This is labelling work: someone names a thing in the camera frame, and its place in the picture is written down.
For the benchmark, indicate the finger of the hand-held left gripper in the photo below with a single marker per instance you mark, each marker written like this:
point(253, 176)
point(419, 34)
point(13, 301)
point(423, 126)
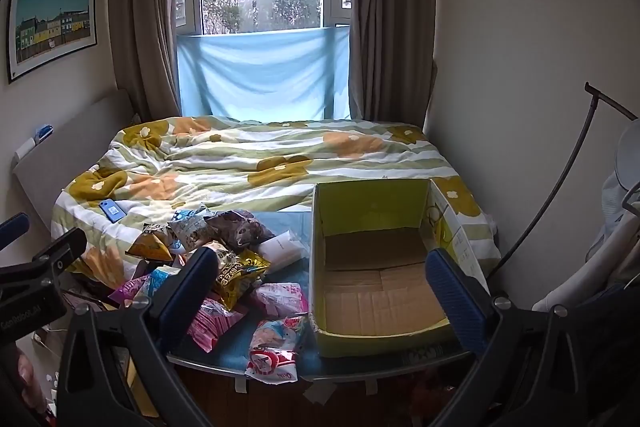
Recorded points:
point(55, 254)
point(12, 228)

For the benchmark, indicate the light blue snack packet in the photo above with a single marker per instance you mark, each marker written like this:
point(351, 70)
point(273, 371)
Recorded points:
point(160, 279)

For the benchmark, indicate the light blue window cloth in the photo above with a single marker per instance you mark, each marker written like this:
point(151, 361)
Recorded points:
point(260, 74)

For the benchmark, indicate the small blue and white object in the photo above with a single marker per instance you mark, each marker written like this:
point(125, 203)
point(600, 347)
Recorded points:
point(43, 133)

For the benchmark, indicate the brown and yellow chips bag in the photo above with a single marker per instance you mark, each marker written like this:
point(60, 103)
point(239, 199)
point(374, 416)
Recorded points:
point(150, 244)

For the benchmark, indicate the floral striped blanket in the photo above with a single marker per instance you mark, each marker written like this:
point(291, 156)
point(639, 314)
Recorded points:
point(225, 157)

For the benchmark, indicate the yellow cardboard box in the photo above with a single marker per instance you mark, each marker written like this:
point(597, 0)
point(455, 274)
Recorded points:
point(370, 207)

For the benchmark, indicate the blue patterned tote bag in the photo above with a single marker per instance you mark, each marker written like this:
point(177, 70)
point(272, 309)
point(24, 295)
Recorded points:
point(297, 274)

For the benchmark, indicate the framed landscape picture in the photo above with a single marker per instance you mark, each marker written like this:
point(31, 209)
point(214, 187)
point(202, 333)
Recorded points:
point(52, 29)

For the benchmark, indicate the red and white snack packet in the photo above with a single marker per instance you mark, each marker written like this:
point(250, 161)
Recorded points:
point(275, 352)

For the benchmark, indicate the pink striped snack packet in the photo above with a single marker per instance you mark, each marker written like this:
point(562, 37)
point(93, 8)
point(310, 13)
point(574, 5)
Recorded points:
point(215, 324)

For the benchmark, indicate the black clothes rack pole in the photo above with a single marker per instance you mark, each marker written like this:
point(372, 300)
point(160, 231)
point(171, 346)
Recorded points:
point(575, 157)

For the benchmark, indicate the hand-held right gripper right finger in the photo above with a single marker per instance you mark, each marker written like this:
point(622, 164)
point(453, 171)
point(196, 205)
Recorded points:
point(455, 302)

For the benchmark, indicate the grey bed headboard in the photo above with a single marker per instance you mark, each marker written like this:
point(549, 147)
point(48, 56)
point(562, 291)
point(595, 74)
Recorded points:
point(65, 147)

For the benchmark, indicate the pale printed snack packet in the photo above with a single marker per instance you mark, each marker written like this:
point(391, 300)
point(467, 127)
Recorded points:
point(192, 229)

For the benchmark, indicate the magenta snack packet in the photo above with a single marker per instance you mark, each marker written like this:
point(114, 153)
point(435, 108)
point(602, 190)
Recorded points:
point(127, 292)

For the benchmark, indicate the brown curtain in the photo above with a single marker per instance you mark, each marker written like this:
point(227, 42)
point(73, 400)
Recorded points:
point(142, 17)
point(390, 17)

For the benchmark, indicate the blue phone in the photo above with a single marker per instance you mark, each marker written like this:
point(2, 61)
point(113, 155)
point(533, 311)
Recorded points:
point(112, 210)

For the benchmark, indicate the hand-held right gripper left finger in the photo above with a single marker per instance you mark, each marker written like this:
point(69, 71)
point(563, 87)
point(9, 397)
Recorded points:
point(192, 292)

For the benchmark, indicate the dark brown snack bag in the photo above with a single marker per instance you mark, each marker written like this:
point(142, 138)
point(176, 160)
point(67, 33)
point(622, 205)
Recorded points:
point(242, 229)

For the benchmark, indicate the gold and black snack bag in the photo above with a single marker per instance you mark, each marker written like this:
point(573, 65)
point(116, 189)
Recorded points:
point(240, 279)

